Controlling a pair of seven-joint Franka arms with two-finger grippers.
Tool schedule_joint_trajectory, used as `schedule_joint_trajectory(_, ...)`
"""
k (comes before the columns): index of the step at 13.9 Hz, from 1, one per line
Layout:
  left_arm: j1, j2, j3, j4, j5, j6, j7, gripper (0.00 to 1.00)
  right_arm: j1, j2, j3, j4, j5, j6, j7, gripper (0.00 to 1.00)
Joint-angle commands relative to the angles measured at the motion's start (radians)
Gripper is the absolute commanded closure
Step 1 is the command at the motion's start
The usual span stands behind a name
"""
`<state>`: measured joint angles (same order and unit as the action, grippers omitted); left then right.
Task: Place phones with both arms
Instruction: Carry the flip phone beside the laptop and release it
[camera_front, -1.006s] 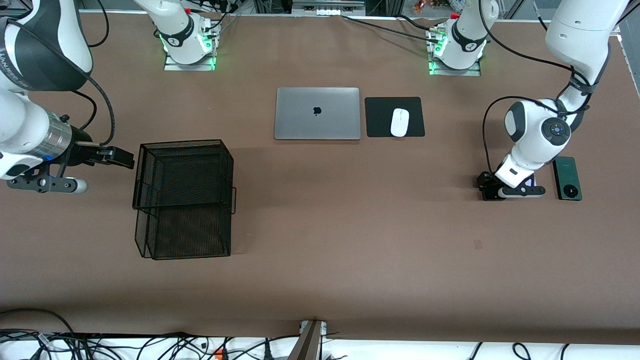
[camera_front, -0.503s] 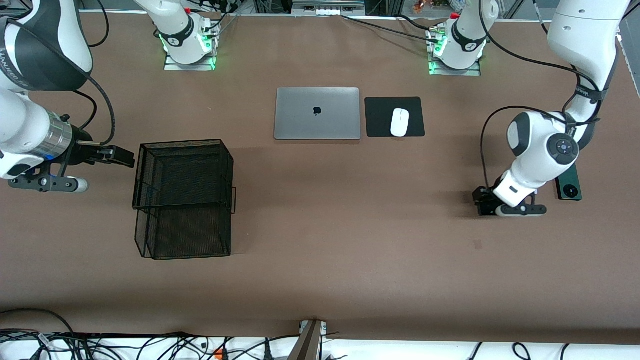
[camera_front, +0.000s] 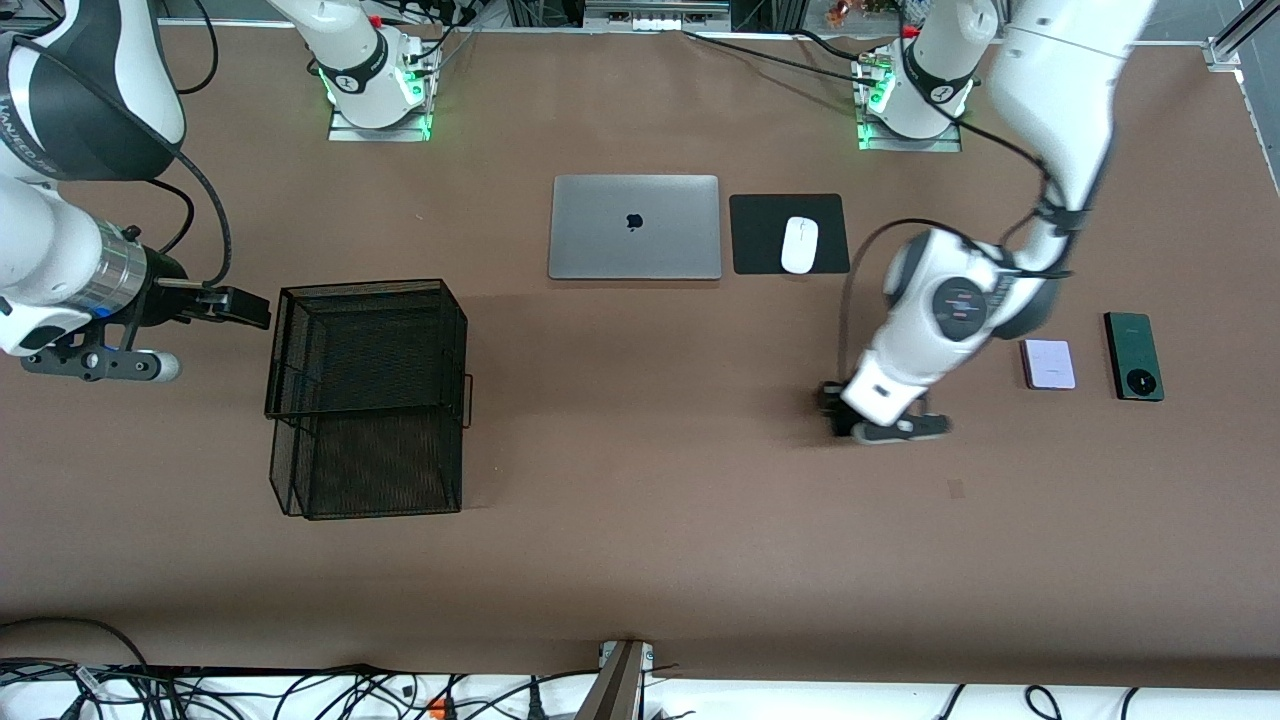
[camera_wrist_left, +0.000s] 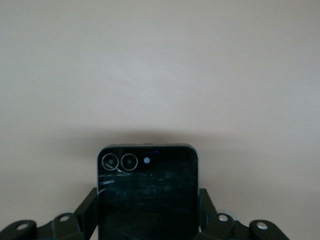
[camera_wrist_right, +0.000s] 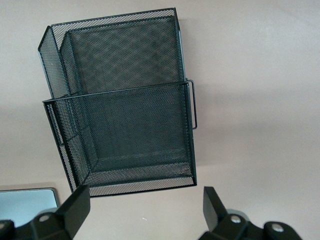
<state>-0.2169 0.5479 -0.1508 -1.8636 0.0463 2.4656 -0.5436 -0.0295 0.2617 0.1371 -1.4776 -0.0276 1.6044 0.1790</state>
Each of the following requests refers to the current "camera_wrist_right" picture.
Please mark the black mesh two-tier tray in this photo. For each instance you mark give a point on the black mesh two-tier tray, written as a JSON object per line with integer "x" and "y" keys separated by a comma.
{"x": 125, "y": 125}

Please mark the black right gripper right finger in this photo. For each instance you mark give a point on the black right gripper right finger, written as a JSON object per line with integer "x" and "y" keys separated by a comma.
{"x": 212, "y": 207}

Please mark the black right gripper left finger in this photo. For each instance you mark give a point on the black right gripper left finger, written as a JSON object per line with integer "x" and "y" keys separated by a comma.
{"x": 72, "y": 207}

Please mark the silver closed laptop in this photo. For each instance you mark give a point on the silver closed laptop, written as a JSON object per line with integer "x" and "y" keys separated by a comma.
{"x": 25, "y": 202}

